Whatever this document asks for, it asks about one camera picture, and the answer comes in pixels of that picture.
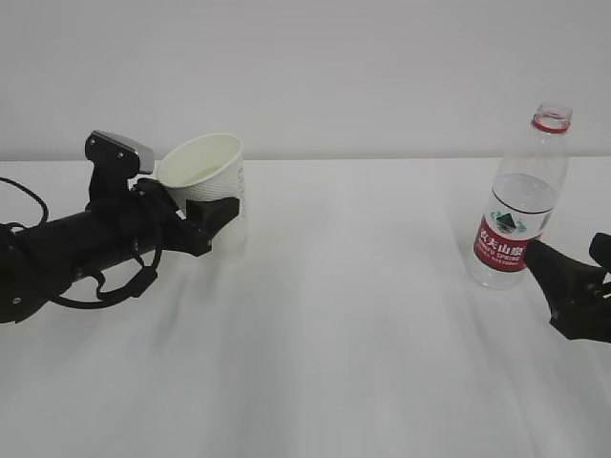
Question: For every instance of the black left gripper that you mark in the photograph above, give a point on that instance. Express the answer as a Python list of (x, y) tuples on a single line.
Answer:
[(142, 215)]

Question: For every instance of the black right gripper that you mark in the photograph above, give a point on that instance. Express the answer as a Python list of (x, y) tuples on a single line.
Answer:
[(581, 300)]

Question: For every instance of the white paper cup green logo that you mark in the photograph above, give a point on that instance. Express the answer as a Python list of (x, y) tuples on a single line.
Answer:
[(208, 168)]

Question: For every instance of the clear Nongfu Spring water bottle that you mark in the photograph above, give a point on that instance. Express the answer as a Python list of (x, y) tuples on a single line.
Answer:
[(524, 194)]

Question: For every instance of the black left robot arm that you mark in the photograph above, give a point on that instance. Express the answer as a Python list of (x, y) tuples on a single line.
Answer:
[(108, 253)]

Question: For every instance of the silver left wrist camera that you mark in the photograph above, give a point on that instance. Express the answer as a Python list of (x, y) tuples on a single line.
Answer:
[(102, 144)]

